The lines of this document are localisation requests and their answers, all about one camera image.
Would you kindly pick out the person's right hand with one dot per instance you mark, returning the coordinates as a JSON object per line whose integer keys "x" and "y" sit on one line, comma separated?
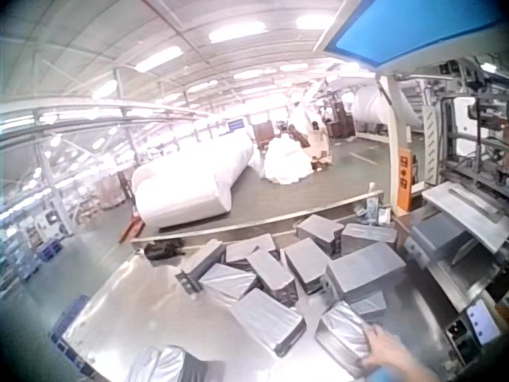
{"x": 387, "y": 348}

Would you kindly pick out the person's right fingers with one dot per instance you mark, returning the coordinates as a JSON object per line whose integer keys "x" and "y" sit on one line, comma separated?
{"x": 371, "y": 333}

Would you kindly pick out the silver tissue pack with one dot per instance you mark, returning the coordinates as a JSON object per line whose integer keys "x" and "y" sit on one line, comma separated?
{"x": 342, "y": 334}

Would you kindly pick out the heap of grey wrapped packs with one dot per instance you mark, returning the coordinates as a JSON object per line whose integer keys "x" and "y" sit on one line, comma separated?
{"x": 274, "y": 278}

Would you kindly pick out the white control panel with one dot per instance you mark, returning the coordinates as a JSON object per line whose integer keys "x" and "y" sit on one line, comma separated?
{"x": 483, "y": 322}

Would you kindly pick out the clear plastic bottle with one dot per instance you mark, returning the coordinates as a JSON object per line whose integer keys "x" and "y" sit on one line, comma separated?
{"x": 371, "y": 203}

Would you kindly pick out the grey packaging machine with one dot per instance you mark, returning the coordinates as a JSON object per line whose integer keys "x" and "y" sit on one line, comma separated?
{"x": 461, "y": 207}

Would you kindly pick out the orange control box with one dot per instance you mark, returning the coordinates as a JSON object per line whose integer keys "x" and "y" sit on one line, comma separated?
{"x": 404, "y": 179}

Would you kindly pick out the white bagged heap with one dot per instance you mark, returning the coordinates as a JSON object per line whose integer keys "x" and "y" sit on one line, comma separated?
{"x": 286, "y": 161}

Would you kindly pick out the grey plastic sack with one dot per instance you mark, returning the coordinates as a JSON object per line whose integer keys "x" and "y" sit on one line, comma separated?
{"x": 171, "y": 366}

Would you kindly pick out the cream lifting machine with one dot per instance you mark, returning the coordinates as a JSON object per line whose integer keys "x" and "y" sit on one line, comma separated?
{"x": 314, "y": 131}

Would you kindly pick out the wrapped white roll on stand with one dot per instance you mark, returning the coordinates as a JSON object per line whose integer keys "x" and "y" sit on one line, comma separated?
{"x": 378, "y": 109}

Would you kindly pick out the black bag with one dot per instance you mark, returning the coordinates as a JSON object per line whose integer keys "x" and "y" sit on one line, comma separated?
{"x": 163, "y": 249}

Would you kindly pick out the brown rack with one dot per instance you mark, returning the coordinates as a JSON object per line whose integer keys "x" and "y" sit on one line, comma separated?
{"x": 263, "y": 134}

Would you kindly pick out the large white paper roll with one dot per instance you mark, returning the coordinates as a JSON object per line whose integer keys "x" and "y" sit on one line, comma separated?
{"x": 191, "y": 187}

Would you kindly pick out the blue screen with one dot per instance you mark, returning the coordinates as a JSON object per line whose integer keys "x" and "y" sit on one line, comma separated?
{"x": 235, "y": 125}

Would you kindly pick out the red pallet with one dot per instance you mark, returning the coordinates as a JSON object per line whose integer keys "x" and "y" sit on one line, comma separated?
{"x": 131, "y": 231}

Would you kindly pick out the pallet of stacked goods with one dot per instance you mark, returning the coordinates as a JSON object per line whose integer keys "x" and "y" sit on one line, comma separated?
{"x": 111, "y": 191}

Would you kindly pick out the blue plastic crate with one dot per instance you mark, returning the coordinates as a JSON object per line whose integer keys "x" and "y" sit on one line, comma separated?
{"x": 69, "y": 318}

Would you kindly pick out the blue machine hood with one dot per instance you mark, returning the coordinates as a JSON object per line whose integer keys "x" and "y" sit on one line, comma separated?
{"x": 409, "y": 28}

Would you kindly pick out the blue pallet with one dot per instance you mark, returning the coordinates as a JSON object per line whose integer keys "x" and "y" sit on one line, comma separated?
{"x": 50, "y": 250}

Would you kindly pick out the steel conveyor rail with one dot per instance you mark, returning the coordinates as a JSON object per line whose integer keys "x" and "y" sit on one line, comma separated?
{"x": 254, "y": 221}

